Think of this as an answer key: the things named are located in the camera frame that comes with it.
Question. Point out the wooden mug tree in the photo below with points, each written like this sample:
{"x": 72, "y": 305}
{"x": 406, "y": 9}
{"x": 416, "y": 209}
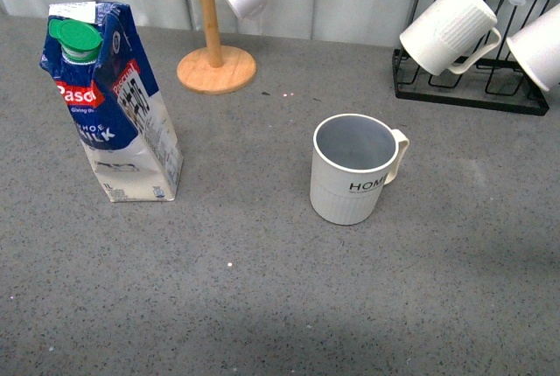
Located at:
{"x": 215, "y": 68}

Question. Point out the cream ribbed hanging mug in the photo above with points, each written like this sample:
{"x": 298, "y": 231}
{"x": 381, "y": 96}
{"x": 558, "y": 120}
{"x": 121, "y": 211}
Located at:
{"x": 451, "y": 35}

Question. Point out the blue white milk carton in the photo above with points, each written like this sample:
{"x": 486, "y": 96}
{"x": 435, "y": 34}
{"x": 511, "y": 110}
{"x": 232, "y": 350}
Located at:
{"x": 97, "y": 61}

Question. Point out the black wire mug rack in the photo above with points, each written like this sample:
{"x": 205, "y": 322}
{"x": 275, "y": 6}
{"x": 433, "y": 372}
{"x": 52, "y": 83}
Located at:
{"x": 496, "y": 81}

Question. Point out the cream hanging mug right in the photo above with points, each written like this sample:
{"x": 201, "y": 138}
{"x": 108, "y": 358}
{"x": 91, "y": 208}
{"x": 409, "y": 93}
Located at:
{"x": 536, "y": 49}

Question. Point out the cream HOME mug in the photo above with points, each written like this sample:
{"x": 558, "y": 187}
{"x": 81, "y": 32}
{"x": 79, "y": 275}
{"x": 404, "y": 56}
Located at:
{"x": 354, "y": 157}

